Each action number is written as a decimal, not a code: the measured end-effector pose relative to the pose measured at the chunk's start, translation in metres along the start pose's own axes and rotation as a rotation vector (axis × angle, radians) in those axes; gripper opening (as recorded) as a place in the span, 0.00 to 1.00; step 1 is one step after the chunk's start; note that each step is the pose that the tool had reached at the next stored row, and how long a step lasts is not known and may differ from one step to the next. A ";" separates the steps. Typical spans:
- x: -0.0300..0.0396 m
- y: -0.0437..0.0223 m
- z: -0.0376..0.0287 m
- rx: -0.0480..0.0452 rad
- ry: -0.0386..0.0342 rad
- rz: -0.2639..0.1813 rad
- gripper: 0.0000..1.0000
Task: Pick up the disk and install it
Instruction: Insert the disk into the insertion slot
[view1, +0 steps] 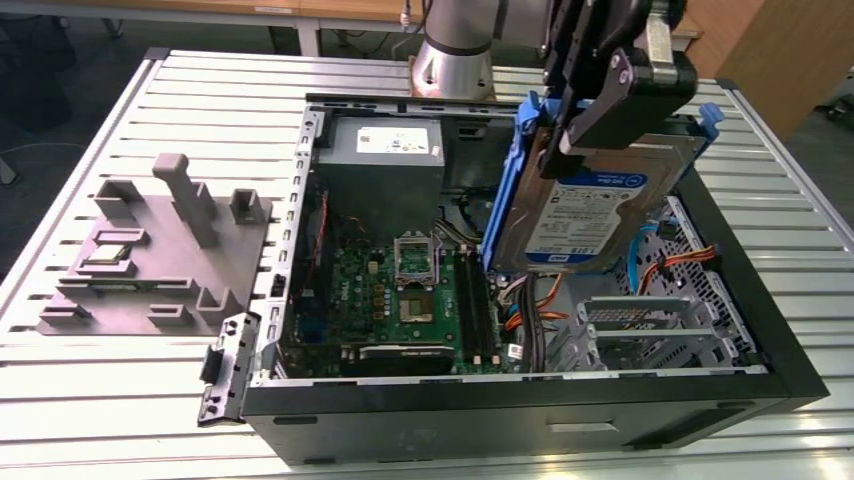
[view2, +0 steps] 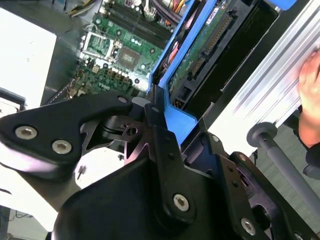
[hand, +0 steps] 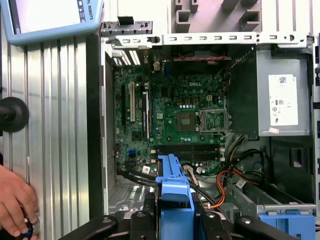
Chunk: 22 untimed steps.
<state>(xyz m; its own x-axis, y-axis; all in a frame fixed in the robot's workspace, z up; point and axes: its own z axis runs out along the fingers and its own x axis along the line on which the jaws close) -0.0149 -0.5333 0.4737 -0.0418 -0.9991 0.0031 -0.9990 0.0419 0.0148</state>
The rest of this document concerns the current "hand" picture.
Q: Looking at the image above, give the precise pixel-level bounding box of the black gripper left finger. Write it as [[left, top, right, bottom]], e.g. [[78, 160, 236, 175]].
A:
[[58, 196, 158, 240]]

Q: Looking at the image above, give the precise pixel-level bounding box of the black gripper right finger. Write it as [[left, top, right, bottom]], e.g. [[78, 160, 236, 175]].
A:
[[199, 210, 298, 240]]

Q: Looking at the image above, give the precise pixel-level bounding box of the hard disk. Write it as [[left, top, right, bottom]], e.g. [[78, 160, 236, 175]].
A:
[[154, 153, 201, 240]]

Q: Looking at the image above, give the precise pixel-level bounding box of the round black tool blue ring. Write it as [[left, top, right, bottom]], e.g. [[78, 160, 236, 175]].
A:
[[18, 216, 41, 240]]

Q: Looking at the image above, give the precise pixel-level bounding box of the person's right hand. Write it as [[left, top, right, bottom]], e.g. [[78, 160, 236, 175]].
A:
[[0, 163, 41, 238]]

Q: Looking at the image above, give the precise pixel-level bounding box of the grey metal drive cage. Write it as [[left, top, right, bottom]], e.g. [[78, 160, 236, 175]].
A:
[[224, 179, 318, 240]]

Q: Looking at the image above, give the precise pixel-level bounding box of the black RAM slot pair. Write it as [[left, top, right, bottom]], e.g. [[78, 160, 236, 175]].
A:
[[156, 152, 225, 163], [156, 143, 225, 154]]

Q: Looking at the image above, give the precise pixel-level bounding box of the blue drive cage latch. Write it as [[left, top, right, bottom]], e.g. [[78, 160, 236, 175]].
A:
[[258, 211, 317, 240]]

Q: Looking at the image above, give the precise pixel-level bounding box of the green motherboard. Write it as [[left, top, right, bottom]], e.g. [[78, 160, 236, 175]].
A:
[[112, 59, 227, 176]]

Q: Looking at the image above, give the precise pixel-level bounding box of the metal socket cover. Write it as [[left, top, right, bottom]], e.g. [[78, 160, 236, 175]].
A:
[[197, 107, 230, 134]]

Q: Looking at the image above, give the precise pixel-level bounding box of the CPU socket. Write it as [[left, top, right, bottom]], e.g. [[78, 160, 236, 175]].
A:
[[176, 111, 198, 133]]

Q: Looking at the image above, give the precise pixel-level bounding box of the black PC case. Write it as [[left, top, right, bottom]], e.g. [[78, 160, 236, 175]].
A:
[[86, 31, 320, 240]]

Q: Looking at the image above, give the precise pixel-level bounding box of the black expansion slot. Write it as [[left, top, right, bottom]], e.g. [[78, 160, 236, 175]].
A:
[[121, 83, 127, 128]]

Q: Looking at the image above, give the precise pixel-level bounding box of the white expansion slot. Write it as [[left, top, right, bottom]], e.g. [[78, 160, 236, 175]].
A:
[[128, 81, 136, 123]]

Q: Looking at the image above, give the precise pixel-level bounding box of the grey power supply unit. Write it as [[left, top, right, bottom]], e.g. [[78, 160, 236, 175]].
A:
[[226, 46, 314, 138]]

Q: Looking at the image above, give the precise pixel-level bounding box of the black round knob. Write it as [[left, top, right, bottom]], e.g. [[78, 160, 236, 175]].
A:
[[0, 96, 30, 134]]

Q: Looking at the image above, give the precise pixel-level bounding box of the grey expansion slot latch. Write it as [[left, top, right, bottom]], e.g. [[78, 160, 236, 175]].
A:
[[99, 16, 154, 36]]

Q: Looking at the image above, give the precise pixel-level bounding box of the grey parts rack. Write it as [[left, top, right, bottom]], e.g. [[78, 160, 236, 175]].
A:
[[171, 0, 263, 34]]

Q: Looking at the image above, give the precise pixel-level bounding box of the pale blue teach pendant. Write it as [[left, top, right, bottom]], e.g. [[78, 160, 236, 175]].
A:
[[0, 0, 105, 46]]

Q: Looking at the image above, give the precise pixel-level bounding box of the orange yellow wire bundle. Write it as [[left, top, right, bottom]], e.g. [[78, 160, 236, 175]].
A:
[[206, 169, 261, 210]]

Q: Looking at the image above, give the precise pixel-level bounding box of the grey thin wire bundle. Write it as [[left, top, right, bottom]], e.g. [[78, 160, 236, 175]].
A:
[[182, 164, 201, 188]]

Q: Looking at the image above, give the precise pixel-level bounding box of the yellow black power wire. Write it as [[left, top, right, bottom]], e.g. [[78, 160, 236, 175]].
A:
[[223, 134, 246, 163]]

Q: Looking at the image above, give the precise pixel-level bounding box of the red black twisted wire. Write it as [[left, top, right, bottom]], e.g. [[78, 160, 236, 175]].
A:
[[172, 55, 232, 63]]

